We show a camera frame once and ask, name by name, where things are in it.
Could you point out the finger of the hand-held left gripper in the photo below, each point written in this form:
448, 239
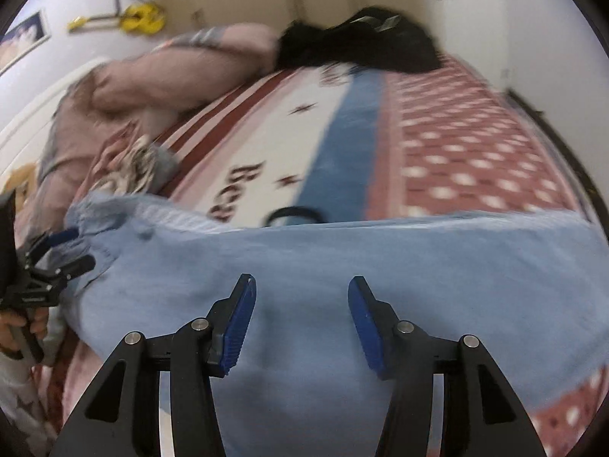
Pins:
76, 265
59, 239

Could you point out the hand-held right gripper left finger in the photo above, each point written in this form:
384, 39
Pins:
238, 331

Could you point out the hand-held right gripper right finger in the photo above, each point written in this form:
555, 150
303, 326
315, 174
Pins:
367, 331

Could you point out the light blue denim pants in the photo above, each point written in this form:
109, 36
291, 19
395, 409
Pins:
309, 257

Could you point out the person's left forearm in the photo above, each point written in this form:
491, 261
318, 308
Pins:
16, 390

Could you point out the person's left hand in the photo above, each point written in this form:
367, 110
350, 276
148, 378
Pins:
39, 326

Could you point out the tan plush toy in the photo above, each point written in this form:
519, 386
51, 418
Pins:
21, 174

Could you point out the beige patterned garment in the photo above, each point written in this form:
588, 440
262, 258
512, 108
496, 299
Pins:
138, 166

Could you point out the white headboard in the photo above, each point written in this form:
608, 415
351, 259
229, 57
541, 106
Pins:
28, 119

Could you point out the pink striped duvet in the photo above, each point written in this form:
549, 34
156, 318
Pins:
142, 85

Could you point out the striped and dotted printed blanket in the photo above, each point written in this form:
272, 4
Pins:
428, 152

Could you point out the yellow guitar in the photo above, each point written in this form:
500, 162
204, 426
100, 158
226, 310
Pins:
138, 19

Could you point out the black clothing pile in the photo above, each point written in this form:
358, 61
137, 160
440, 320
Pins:
371, 47

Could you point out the white door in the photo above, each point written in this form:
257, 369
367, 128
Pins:
456, 19

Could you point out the framed wall picture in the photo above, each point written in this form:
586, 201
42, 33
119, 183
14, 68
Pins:
24, 38

